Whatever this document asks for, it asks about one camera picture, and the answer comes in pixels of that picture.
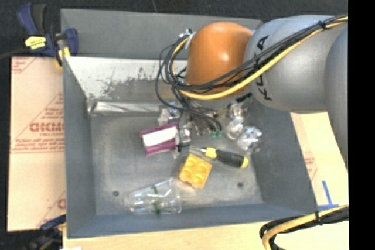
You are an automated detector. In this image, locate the grey metal bin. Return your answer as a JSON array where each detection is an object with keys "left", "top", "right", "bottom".
[{"left": 60, "top": 8, "right": 319, "bottom": 239}]

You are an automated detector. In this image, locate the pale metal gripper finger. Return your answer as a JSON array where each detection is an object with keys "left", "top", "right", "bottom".
[
  {"left": 175, "top": 127, "right": 193, "bottom": 153},
  {"left": 158, "top": 108, "right": 180, "bottom": 127}
]

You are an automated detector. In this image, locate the purple and white box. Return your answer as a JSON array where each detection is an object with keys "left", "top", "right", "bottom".
[{"left": 139, "top": 122, "right": 180, "bottom": 157}]

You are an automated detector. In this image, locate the brown cardboard board red print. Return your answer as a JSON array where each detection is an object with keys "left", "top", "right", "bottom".
[{"left": 6, "top": 56, "right": 67, "bottom": 232}]

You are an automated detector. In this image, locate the clear plastic bottle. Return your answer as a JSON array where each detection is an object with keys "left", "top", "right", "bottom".
[{"left": 224, "top": 102, "right": 263, "bottom": 153}]

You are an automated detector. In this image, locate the yellow toy brick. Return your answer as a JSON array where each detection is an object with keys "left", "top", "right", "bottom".
[{"left": 178, "top": 153, "right": 213, "bottom": 189}]

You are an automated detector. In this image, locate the clear plastic cup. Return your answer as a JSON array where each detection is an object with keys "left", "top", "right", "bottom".
[{"left": 124, "top": 178, "right": 183, "bottom": 216}]

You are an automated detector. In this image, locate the black and yellow screwdriver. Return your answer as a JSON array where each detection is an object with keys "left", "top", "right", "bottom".
[{"left": 189, "top": 146, "right": 250, "bottom": 169}]

